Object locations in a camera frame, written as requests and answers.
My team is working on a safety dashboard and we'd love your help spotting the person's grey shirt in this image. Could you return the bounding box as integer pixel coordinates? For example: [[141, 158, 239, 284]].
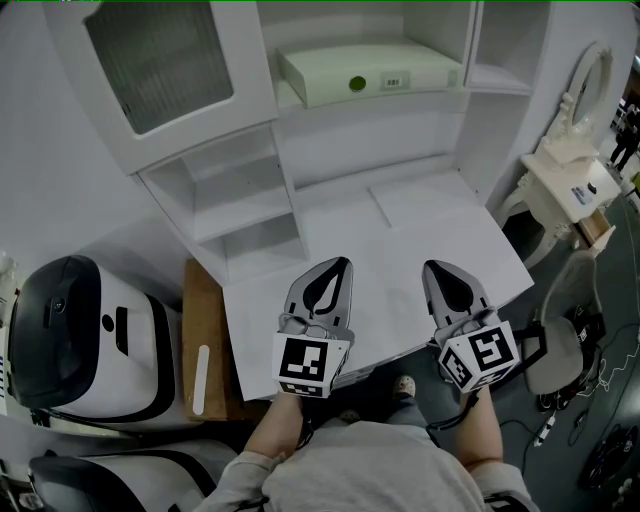
[[192, 419, 541, 512]]

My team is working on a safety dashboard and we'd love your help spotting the grey chair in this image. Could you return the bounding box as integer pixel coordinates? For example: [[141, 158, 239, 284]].
[[522, 249, 604, 396]]

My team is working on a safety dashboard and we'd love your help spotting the person's right forearm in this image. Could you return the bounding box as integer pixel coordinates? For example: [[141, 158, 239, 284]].
[[452, 387, 504, 471]]

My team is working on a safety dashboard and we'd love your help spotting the oval vanity mirror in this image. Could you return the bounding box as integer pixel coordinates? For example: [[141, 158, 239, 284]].
[[557, 40, 615, 151]]

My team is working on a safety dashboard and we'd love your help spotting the person's right leg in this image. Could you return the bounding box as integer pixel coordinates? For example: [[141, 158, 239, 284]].
[[384, 394, 431, 436]]

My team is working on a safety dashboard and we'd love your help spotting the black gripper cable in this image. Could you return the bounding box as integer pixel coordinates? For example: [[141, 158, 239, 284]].
[[297, 397, 316, 451], [427, 387, 494, 432]]

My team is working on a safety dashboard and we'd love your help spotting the pale green box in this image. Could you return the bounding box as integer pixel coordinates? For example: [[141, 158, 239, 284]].
[[274, 39, 464, 109]]

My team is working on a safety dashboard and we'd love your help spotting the person's left forearm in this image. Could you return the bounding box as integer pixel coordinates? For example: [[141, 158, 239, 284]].
[[243, 394, 306, 459]]

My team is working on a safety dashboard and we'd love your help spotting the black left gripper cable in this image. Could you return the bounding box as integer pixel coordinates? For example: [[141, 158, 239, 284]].
[[297, 397, 316, 451]]

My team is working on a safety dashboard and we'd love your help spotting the white vanity table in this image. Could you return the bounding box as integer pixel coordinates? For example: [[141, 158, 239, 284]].
[[494, 144, 621, 271]]

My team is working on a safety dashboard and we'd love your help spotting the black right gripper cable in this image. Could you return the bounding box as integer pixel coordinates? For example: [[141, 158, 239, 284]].
[[427, 387, 494, 432]]

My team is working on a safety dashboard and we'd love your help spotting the white desk with hutch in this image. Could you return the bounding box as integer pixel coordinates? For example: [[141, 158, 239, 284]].
[[42, 0, 551, 289]]

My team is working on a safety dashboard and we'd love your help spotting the white power strip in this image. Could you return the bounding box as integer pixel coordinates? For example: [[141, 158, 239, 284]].
[[532, 412, 557, 448]]

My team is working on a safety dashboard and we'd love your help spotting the wooden vanity drawer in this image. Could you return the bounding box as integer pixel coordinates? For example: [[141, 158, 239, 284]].
[[574, 207, 617, 251]]

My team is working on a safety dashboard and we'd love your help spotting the white table top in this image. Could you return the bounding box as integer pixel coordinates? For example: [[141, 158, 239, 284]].
[[219, 172, 536, 401]]

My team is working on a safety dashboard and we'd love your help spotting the white and black robot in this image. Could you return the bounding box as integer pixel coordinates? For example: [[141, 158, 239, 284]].
[[27, 447, 239, 512], [7, 254, 184, 424]]

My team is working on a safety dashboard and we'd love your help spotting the white cable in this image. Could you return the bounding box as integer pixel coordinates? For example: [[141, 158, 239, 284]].
[[594, 324, 640, 394]]

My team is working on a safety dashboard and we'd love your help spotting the brown cardboard box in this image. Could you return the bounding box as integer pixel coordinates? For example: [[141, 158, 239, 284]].
[[180, 257, 244, 424]]

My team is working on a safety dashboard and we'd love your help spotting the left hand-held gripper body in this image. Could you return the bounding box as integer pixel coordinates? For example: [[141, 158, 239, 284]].
[[271, 313, 356, 400]]

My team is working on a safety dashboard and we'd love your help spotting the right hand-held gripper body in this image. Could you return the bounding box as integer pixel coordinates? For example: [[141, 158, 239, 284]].
[[432, 306, 549, 394]]

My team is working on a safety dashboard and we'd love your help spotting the black round bag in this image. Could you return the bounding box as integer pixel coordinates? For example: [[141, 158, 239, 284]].
[[577, 424, 639, 491]]

